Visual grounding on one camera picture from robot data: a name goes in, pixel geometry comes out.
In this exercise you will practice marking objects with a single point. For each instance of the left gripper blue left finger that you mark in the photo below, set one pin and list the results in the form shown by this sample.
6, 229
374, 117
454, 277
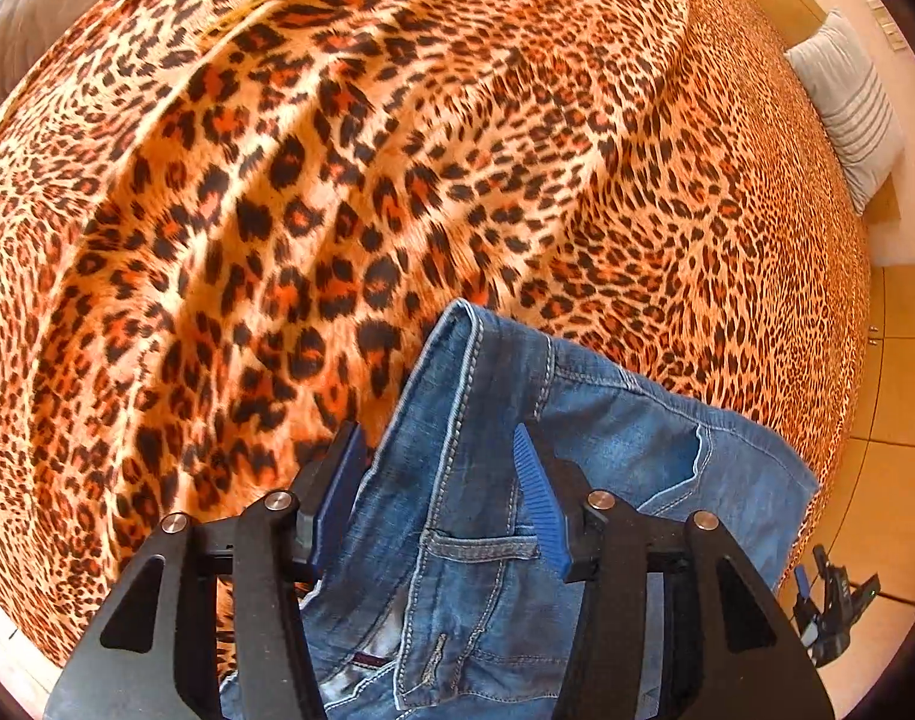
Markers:
326, 493

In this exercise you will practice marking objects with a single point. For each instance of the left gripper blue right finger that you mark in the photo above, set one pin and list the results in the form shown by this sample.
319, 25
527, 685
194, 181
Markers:
554, 492

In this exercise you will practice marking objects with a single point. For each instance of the blue denim jeans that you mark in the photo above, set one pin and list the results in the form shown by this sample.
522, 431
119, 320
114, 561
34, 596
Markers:
440, 604

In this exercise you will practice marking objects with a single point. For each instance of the leopard print bedspread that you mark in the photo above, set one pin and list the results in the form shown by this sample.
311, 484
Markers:
226, 226

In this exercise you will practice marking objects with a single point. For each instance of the grey striped pillow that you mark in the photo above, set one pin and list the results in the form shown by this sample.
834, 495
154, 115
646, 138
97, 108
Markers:
853, 105

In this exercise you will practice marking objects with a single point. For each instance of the wall light switch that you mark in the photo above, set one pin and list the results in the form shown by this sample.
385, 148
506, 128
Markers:
887, 24

